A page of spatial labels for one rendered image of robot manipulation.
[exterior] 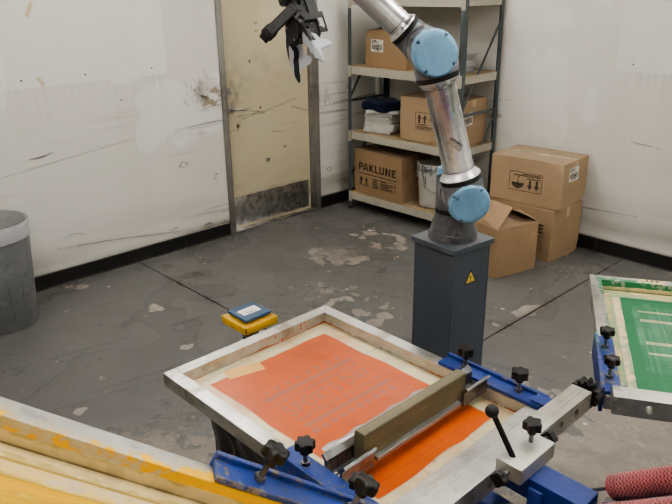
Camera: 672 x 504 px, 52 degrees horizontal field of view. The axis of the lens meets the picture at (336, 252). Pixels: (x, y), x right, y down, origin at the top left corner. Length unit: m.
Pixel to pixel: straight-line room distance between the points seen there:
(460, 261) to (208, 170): 3.69
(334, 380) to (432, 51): 0.89
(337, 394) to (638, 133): 3.91
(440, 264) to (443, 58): 0.64
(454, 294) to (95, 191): 3.45
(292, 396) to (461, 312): 0.66
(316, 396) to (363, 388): 0.13
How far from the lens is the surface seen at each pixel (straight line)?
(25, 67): 4.85
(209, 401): 1.76
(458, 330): 2.22
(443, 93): 1.88
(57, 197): 5.03
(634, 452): 3.43
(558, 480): 1.47
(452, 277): 2.11
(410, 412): 1.59
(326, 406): 1.77
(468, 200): 1.94
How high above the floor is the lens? 1.94
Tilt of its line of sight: 21 degrees down
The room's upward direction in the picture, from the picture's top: 1 degrees counter-clockwise
